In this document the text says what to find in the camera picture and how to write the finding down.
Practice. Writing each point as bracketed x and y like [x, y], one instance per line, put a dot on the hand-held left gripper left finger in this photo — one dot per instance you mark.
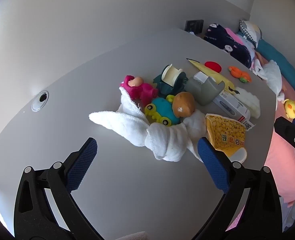
[83, 160]

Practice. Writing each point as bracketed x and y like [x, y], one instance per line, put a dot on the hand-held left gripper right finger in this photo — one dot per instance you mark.
[212, 165]

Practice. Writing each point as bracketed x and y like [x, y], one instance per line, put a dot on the white towel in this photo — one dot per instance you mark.
[127, 122]

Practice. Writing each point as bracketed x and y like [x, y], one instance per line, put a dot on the brown plush toy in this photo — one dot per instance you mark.
[183, 102]

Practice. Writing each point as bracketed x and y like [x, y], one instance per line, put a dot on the yellow duck plush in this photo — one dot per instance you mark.
[291, 107]

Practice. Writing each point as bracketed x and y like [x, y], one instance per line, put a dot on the pink bed sheet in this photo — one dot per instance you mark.
[285, 160]

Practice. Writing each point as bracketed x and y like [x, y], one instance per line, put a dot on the yellow corn print packet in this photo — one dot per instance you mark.
[225, 130]

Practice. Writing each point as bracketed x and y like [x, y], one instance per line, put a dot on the pale yellow cloth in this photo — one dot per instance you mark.
[247, 100]

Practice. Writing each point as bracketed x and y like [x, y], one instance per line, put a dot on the white cloth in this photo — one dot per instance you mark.
[272, 75]

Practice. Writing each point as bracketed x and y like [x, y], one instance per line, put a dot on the long white box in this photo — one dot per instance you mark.
[232, 107]

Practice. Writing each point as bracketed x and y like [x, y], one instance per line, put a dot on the round metal desk grommet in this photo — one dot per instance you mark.
[36, 106]

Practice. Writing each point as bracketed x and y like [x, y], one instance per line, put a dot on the teal bedding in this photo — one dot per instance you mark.
[275, 55]

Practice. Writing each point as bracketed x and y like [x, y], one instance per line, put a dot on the grey foam corner guard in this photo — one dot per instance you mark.
[202, 92]

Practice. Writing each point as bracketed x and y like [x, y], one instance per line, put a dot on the blue frog toy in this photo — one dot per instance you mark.
[160, 107]

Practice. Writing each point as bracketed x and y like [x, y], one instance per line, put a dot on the orange plastic toy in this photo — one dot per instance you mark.
[237, 72]

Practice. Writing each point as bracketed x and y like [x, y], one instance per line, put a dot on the long yellow packet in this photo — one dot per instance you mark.
[220, 78]

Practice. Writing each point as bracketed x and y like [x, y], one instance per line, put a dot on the pink bear toy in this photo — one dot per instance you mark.
[142, 90]

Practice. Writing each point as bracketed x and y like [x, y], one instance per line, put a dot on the teal tape dispenser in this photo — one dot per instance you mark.
[172, 77]

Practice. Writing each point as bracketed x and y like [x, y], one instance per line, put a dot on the red plush heart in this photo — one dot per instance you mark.
[212, 66]

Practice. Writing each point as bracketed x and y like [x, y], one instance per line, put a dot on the checkered pillow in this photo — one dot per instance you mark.
[252, 30]

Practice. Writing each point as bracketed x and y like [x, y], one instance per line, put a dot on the bright pink blanket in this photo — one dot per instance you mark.
[233, 36]

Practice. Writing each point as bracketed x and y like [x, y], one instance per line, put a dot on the navy printed blanket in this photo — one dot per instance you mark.
[222, 40]

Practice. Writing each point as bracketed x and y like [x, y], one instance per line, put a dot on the black wall socket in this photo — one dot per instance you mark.
[193, 25]

